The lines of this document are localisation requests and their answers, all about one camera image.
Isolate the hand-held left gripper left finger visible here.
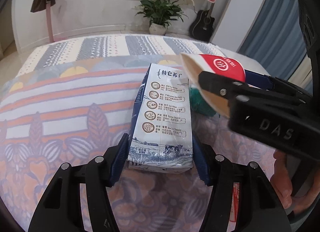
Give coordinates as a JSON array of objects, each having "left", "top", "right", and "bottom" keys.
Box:
[{"left": 29, "top": 133, "right": 131, "bottom": 232}]

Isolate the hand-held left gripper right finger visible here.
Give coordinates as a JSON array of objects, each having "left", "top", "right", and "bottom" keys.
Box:
[{"left": 192, "top": 136, "right": 293, "bottom": 232}]

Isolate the black acoustic guitar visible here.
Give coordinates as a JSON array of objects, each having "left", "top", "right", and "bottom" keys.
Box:
[{"left": 188, "top": 4, "right": 216, "bottom": 42}]

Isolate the green mesh ball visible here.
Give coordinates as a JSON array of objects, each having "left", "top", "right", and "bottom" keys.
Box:
[{"left": 189, "top": 84, "right": 218, "bottom": 118}]

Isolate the white refrigerator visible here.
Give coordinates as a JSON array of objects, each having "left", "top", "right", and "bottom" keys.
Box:
[{"left": 209, "top": 0, "right": 273, "bottom": 53}]

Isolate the pink coat rack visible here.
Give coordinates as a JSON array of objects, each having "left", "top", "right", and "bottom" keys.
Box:
[{"left": 46, "top": 0, "right": 55, "bottom": 43}]

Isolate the blue grey curtain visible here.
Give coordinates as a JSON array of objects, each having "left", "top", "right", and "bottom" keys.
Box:
[{"left": 242, "top": 0, "right": 302, "bottom": 65}]

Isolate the white blue milk carton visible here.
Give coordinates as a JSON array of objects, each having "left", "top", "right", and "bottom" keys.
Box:
[{"left": 126, "top": 63, "right": 194, "bottom": 174}]

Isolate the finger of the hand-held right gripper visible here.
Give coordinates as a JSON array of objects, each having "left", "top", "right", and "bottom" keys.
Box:
[
  {"left": 197, "top": 70, "right": 251, "bottom": 109},
  {"left": 244, "top": 69, "right": 313, "bottom": 98}
]

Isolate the person's right hand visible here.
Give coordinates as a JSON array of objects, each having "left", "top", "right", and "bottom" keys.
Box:
[{"left": 272, "top": 149, "right": 319, "bottom": 206}]

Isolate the pink floral blanket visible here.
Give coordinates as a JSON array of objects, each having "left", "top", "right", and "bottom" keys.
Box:
[{"left": 0, "top": 56, "right": 297, "bottom": 232}]

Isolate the red white paper cup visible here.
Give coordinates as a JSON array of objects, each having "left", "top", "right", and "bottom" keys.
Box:
[{"left": 180, "top": 53, "right": 247, "bottom": 119}]

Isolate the potted green plant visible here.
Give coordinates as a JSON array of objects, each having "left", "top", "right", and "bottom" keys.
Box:
[{"left": 132, "top": 0, "right": 188, "bottom": 36}]

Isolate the grey striped bedsheet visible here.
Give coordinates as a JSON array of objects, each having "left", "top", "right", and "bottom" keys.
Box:
[{"left": 16, "top": 34, "right": 226, "bottom": 76}]

